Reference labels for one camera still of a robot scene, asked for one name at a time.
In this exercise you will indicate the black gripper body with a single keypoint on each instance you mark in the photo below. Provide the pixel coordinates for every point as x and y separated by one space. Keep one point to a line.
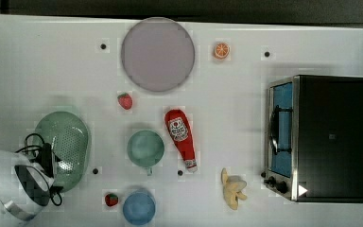
48 161

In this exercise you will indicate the green plastic strainer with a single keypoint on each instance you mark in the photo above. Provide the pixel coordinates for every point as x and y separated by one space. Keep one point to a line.
69 139

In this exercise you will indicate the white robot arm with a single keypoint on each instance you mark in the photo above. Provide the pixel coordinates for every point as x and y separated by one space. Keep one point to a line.
27 184

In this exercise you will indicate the small red strawberry toy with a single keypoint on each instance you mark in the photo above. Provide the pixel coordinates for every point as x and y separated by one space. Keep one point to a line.
111 199

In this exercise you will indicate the green metal cup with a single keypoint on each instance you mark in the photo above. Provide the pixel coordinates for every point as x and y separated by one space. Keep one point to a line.
145 149

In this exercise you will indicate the blue bowl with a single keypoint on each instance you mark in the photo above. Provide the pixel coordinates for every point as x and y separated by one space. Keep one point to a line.
139 208

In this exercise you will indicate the red ketchup bottle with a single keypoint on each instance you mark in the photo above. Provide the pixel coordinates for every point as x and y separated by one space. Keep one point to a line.
180 132

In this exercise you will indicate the grey round plate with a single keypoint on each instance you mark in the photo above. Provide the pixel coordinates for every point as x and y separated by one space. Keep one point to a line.
158 54

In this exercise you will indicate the peeled banana toy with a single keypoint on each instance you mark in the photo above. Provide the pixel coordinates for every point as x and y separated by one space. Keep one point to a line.
232 189

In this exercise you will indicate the orange slice toy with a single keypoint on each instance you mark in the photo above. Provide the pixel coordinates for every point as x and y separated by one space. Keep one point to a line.
221 51

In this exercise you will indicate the black toaster oven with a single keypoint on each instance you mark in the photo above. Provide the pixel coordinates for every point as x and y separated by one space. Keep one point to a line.
315 139

